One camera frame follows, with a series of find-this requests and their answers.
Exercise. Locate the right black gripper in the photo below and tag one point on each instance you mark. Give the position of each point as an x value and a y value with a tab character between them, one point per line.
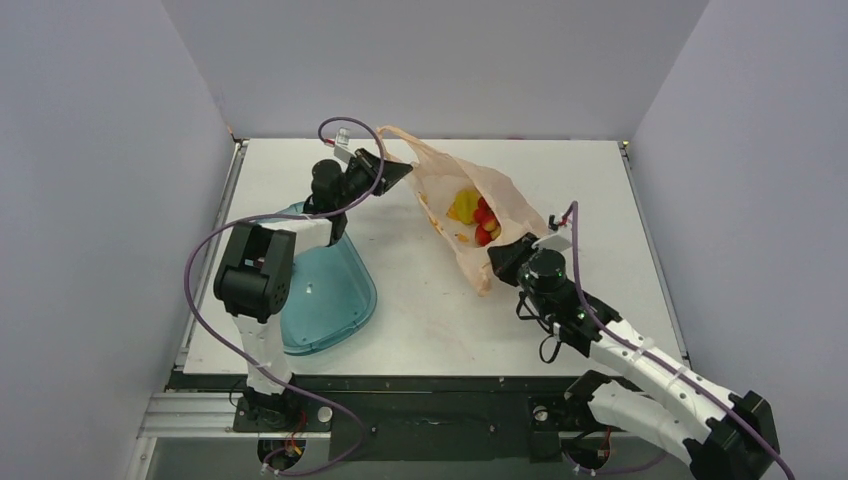
512	257

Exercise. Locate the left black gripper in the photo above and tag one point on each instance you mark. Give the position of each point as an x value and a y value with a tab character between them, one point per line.
391	173

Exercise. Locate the red fake fruit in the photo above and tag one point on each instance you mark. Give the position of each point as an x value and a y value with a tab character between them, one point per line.
488	227

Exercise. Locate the orange plastic bag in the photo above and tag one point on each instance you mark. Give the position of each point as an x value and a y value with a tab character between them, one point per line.
437	177

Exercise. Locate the yellow fake fruit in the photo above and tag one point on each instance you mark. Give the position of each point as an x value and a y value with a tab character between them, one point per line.
464	204

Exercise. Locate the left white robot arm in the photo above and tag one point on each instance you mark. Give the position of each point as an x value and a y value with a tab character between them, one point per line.
254	278

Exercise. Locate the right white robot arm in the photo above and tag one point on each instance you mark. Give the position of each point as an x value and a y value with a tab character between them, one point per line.
716	432

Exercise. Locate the teal plastic bin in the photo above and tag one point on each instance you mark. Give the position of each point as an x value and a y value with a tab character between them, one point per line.
326	292

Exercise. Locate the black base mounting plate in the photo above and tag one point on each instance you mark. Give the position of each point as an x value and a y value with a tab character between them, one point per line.
386	418

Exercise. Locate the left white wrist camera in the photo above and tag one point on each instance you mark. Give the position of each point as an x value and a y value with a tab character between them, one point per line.
341	146

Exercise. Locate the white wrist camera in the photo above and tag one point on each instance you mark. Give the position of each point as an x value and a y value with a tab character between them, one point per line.
559	236
341	146

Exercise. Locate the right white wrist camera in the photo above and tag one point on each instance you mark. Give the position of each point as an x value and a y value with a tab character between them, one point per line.
559	236

